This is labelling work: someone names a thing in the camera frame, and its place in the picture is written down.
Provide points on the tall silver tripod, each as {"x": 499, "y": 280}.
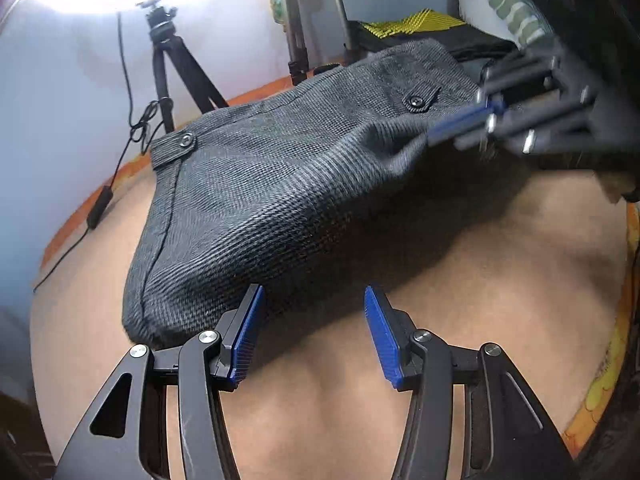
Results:
{"x": 317, "y": 37}

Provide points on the small black tripod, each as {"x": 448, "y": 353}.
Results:
{"x": 168, "y": 45}

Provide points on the green striped pillow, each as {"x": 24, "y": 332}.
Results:
{"x": 516, "y": 20}

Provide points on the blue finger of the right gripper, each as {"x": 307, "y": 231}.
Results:
{"x": 465, "y": 122}

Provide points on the grey checked short pants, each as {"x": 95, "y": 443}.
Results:
{"x": 256, "y": 193}

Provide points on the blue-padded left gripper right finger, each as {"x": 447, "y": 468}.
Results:
{"x": 391, "y": 330}

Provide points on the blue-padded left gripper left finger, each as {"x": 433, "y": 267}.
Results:
{"x": 239, "y": 329}

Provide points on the black and yellow folded garment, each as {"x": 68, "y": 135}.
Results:
{"x": 462, "y": 41}

